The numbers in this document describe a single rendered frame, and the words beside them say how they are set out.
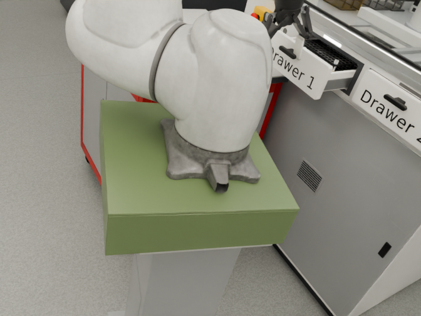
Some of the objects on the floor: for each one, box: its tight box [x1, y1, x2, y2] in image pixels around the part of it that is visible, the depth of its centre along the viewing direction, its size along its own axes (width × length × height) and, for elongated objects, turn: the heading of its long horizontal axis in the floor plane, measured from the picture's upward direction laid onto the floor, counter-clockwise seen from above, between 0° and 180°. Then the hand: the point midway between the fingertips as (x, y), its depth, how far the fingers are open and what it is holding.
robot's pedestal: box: [108, 244, 273, 316], centre depth 109 cm, size 30×30×76 cm
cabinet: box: [262, 80, 421, 316], centre depth 182 cm, size 95×103×80 cm
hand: (279, 60), depth 116 cm, fingers open, 13 cm apart
